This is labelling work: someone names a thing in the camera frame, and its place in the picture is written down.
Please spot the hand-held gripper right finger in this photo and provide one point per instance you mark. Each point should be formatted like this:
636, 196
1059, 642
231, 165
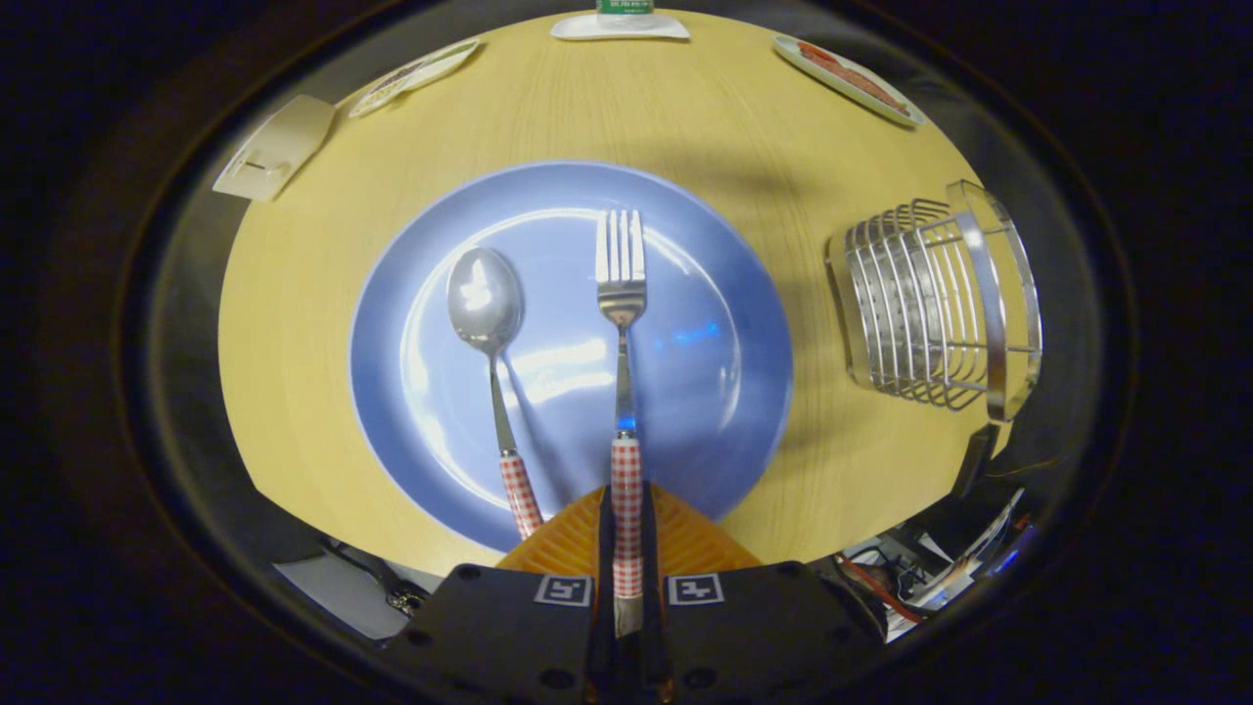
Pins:
650, 548

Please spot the white divided dish of grains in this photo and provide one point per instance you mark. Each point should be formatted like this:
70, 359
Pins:
411, 76

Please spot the blue round plate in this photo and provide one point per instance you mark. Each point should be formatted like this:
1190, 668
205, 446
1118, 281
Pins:
705, 343

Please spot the white plate with sliced meat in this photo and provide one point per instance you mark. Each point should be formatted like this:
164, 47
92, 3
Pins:
847, 78

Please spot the black table clamp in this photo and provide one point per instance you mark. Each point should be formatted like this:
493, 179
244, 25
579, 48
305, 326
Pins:
975, 460

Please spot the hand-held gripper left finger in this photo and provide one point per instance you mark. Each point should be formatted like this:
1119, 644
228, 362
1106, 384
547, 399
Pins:
604, 548

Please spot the clear bottle with green label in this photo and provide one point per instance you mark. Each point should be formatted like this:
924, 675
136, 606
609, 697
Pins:
625, 6

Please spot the cream white toaster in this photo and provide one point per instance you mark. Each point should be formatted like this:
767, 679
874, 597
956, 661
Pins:
279, 147

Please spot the white square dish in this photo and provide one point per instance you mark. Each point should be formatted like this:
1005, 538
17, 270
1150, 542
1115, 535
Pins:
578, 27

